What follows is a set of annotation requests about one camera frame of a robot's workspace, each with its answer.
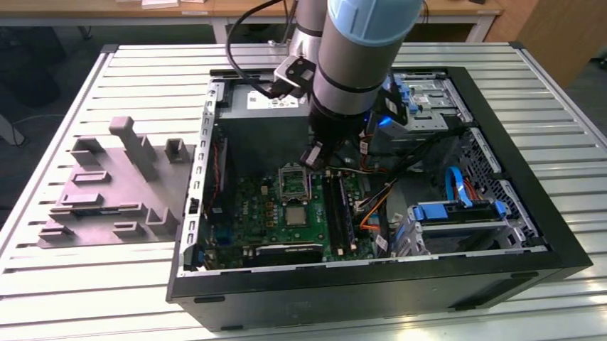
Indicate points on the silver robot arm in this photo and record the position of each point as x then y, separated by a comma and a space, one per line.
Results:
352, 64

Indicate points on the CPU socket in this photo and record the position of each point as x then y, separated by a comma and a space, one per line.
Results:
297, 227

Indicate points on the grey power supply unit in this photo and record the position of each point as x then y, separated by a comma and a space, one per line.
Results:
266, 142

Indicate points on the thin locking lever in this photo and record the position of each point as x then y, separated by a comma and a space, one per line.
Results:
309, 186

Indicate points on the blue drive carrier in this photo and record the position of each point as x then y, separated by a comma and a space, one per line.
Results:
410, 103

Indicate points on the metal drive cage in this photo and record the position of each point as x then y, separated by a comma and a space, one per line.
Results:
428, 122

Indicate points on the black RAM slot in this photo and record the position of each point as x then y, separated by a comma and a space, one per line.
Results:
334, 213

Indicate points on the green motherboard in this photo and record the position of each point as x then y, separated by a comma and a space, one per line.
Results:
257, 220

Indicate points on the hard disk in blue carrier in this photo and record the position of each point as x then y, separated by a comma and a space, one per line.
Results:
432, 212

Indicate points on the black graphics card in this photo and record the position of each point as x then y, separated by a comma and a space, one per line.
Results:
290, 250

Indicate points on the metal disk bay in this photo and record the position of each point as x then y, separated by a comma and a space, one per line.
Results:
465, 224

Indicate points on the blue port connector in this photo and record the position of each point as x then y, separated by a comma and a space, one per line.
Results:
200, 258

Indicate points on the black PC case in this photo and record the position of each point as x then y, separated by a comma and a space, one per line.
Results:
333, 295

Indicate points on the grey parts rack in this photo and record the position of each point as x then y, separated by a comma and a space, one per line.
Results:
129, 184

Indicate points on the small white box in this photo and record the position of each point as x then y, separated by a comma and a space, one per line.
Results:
160, 3

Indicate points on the wooden cabinet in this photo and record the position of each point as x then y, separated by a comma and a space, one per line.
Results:
560, 35

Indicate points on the RAM stick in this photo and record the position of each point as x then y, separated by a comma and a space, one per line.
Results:
96, 212

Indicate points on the black office chair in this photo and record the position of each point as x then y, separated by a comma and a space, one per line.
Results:
29, 71

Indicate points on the white metal leg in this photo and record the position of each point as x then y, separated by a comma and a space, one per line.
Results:
10, 131

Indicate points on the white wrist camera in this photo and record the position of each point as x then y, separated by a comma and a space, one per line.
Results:
394, 124

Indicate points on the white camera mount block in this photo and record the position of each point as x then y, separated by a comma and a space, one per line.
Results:
294, 71

